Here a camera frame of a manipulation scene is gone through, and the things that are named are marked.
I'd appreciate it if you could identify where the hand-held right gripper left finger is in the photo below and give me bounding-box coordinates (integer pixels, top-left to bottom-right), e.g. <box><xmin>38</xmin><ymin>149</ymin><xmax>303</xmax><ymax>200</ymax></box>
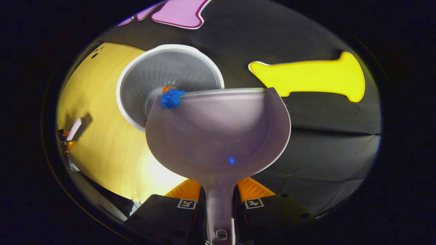
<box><xmin>124</xmin><ymin>178</ymin><xmax>206</xmax><ymax>245</ymax></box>

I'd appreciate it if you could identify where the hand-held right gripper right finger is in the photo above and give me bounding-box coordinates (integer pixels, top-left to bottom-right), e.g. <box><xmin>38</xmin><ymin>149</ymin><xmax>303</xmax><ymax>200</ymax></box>
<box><xmin>233</xmin><ymin>176</ymin><xmax>318</xmax><ymax>245</ymax></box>

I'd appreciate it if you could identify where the pale pink dustpan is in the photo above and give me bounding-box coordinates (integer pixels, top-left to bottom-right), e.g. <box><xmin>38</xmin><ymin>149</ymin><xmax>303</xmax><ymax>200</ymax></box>
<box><xmin>145</xmin><ymin>87</ymin><xmax>292</xmax><ymax>245</ymax></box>

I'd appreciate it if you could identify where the white ribbed garbage bin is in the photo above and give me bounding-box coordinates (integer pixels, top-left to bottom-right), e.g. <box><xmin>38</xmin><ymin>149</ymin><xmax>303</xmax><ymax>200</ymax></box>
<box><xmin>115</xmin><ymin>44</ymin><xmax>225</xmax><ymax>133</ymax></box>

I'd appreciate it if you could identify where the blue paper trash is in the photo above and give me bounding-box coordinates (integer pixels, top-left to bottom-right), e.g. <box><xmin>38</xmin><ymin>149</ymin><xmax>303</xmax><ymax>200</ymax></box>
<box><xmin>160</xmin><ymin>88</ymin><xmax>186</xmax><ymax>110</ymax></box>

